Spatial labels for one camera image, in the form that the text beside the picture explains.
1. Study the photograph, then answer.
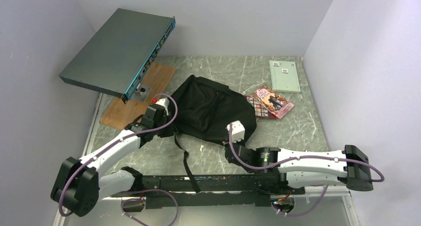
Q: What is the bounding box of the black student backpack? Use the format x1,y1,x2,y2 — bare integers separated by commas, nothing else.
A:
164,75,258,194

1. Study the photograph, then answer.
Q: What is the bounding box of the pale green notebook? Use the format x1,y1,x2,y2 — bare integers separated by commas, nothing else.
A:
269,60,301,93

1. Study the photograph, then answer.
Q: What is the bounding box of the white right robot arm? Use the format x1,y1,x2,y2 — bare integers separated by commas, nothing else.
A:
225,144,374,194

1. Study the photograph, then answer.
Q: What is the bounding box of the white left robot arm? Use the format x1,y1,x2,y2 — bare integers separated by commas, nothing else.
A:
50,98,179,217

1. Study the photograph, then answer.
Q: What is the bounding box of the brown wooden board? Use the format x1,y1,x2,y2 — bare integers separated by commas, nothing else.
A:
100,63,176,130

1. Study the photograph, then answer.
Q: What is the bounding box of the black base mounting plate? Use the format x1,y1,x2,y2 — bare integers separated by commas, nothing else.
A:
114,173,305,209

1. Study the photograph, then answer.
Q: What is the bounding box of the dark red picture book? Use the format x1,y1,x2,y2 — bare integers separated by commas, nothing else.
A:
244,95,277,119

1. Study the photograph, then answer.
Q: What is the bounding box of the pink illustrated book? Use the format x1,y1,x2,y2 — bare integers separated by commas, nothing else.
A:
250,85,294,119

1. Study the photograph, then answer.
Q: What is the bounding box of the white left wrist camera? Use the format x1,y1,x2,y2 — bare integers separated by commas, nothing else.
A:
152,98,170,116

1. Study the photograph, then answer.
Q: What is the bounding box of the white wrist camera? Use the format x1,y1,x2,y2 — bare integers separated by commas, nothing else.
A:
226,120,245,143
152,98,170,116

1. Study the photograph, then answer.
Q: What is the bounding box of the grey metal stand bracket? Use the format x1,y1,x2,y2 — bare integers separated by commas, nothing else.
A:
131,83,151,102

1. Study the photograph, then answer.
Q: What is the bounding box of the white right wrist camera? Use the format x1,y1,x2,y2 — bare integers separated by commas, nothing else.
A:
226,120,245,143

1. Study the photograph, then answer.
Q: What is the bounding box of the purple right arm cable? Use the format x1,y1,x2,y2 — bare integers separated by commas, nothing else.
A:
228,123,385,218

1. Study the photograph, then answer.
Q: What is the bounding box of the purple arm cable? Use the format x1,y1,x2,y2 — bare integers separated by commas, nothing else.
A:
228,123,385,218
58,93,180,226

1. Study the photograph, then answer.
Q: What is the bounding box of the grey network switch box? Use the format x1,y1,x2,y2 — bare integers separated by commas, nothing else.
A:
59,8,176,103

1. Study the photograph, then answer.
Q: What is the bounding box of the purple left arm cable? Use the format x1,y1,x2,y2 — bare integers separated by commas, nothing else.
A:
58,93,180,226

